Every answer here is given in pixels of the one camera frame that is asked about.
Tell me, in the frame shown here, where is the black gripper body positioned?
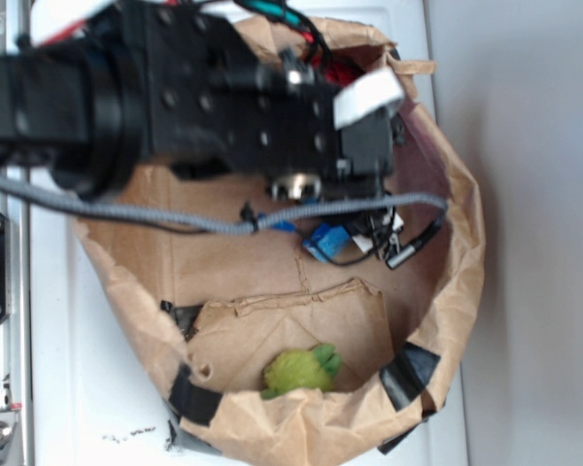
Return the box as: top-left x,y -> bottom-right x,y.
143,4 -> 398,194

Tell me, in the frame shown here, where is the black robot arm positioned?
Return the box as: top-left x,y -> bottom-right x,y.
0,1 -> 394,199

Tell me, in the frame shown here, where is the red crumpled paper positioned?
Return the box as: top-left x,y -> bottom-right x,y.
325,59 -> 365,87

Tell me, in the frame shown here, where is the blue sponge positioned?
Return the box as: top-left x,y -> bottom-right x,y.
271,218 -> 357,263

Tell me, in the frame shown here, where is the brown paper bag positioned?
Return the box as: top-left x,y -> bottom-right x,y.
74,18 -> 486,465

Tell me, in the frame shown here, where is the green fuzzy toy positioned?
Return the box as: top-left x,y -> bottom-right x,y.
260,344 -> 342,400

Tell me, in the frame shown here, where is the grey braided cable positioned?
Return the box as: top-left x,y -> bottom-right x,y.
0,170 -> 449,236

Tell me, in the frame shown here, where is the aluminium frame rail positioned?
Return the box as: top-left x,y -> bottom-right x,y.
0,0 -> 36,466

